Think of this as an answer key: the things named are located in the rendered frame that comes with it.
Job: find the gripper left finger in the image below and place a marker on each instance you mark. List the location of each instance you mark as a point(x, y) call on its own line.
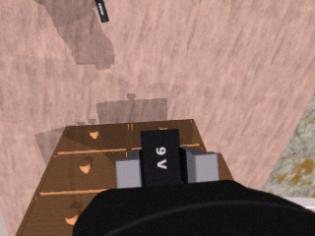
point(130, 170)

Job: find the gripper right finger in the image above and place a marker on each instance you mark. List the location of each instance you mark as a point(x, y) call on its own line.
point(198, 166)

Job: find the small brown wooden chest of drawers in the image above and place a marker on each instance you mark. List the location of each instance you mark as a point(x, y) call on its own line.
point(37, 195)

